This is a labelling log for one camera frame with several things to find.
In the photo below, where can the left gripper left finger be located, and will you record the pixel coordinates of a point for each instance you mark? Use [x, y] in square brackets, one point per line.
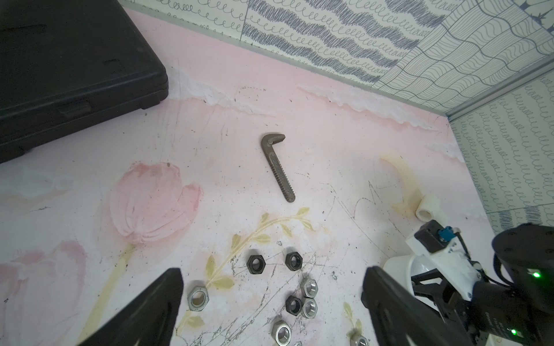
[149, 319]

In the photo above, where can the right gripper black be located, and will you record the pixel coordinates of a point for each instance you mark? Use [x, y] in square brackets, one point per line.
[492, 310]

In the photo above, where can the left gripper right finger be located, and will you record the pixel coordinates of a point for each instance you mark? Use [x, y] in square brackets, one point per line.
[399, 318]

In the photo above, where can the silver nut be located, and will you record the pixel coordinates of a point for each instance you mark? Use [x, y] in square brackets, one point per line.
[309, 308]
[357, 339]
[198, 298]
[281, 333]
[309, 288]

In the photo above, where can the white pipe elbow fitting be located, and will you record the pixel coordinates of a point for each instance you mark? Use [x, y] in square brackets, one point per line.
[430, 209]

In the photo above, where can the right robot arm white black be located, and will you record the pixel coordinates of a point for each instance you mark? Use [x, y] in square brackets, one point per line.
[522, 260]

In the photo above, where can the black nut centre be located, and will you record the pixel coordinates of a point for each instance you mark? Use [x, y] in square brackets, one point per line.
[293, 305]

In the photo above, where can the black nut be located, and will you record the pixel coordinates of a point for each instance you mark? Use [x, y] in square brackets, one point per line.
[294, 261]
[256, 264]
[293, 305]

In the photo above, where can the black nut upper left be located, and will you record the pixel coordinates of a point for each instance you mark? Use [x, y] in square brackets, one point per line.
[256, 264]

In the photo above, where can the black nut upper right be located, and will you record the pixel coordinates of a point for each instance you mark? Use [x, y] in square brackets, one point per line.
[294, 261]

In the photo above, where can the rusty wrench jaw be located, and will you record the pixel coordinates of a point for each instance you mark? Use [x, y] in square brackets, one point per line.
[267, 142]

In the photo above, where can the black plastic tool case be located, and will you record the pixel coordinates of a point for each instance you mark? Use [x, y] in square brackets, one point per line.
[70, 65]

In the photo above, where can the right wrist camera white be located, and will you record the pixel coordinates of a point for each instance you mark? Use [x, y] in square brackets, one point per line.
[438, 244]

